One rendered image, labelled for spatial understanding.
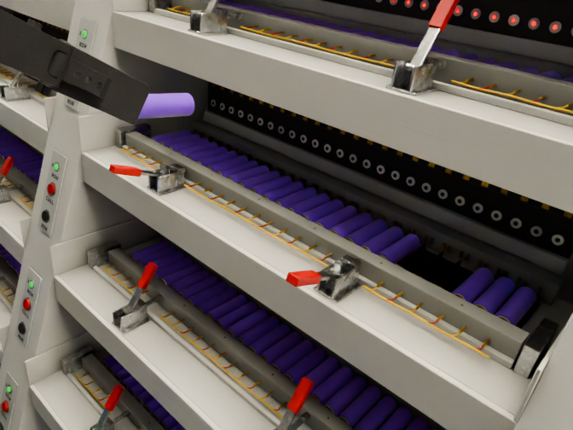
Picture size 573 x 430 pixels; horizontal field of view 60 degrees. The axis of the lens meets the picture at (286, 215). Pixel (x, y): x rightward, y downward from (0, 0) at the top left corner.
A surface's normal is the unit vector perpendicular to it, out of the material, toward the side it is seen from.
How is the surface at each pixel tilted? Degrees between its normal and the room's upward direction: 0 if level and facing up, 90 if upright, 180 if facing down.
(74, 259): 90
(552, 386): 90
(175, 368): 18
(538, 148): 108
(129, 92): 90
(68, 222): 90
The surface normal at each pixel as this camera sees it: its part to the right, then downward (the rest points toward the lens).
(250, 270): -0.67, 0.29
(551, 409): -0.60, 0.00
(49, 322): 0.74, 0.39
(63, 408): 0.11, -0.88
